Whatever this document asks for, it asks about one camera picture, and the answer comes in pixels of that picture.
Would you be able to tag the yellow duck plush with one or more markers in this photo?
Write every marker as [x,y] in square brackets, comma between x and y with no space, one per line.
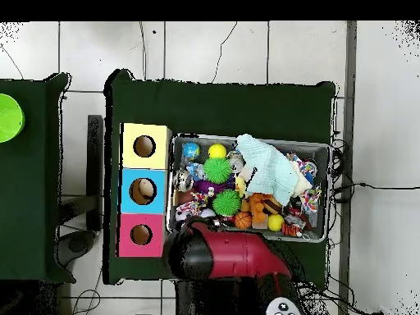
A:
[240,187]

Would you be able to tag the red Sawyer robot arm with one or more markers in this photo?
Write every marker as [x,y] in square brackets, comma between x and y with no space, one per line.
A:
[236,252]

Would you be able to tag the wooden three-hole box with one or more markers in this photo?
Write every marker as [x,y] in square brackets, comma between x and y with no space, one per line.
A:
[144,164]

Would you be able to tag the shallow mesh bin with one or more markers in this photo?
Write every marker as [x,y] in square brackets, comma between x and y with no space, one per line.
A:
[315,154]

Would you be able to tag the green spiky ball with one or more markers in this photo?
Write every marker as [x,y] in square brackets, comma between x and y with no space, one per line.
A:
[226,202]
[217,170]

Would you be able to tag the yellow ball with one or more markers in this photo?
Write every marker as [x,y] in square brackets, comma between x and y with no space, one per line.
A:
[217,151]
[275,222]

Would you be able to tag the blue globe ball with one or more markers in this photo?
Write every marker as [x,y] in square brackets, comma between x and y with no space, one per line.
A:
[191,150]

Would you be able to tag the small orange basketball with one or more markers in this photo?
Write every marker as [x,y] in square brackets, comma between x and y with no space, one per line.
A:
[243,220]

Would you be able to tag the mint waffle cloth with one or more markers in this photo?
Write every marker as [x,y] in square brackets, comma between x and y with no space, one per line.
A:
[267,169]

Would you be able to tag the cream cloth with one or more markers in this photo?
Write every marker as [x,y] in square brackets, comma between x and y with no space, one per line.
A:
[302,183]

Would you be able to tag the tiger plush toy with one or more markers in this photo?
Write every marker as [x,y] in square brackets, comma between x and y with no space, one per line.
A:
[290,229]

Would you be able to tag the black flat panel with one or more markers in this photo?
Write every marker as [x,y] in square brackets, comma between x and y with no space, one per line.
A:
[95,164]

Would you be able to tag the grey stand base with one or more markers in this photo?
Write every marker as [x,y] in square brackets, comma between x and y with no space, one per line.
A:
[78,244]

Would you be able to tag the dark green side tablecloth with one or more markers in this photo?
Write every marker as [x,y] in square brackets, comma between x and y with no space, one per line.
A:
[29,197]

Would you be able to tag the lime green bowl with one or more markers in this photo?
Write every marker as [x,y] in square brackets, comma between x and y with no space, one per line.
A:
[10,118]

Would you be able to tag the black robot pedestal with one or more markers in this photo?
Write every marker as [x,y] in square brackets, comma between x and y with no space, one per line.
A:
[193,303]

